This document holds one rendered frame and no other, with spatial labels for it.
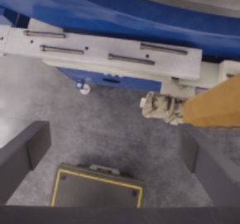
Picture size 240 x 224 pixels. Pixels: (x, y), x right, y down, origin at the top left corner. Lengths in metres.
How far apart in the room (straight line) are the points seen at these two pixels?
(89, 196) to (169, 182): 0.73
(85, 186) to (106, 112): 0.68
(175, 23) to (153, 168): 1.26
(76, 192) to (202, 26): 1.33
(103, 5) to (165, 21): 0.25
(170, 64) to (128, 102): 0.89
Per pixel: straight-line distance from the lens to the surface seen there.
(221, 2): 0.69
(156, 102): 0.77
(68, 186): 1.47
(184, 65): 0.85
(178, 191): 1.77
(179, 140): 0.17
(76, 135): 1.72
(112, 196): 1.41
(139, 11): 0.76
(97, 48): 0.87
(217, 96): 0.29
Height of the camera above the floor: 1.62
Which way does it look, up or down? 81 degrees down
